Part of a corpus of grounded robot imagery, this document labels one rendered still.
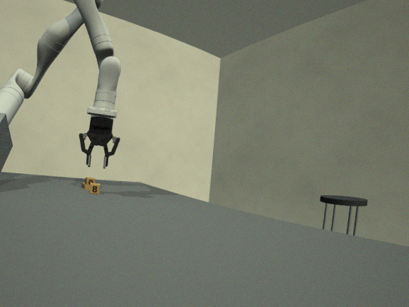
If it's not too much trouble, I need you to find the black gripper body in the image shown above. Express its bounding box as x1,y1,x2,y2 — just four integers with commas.
87,117,113,146

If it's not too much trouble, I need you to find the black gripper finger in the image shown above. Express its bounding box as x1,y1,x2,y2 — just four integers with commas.
102,135,120,168
79,133,98,167

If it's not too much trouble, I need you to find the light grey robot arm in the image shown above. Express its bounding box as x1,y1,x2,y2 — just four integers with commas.
0,0,121,125

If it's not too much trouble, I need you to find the tan cube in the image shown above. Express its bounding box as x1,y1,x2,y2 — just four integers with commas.
85,177,96,185
90,183,100,195

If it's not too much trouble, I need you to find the tan rectangular tray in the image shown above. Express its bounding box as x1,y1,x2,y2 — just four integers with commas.
81,183,90,190

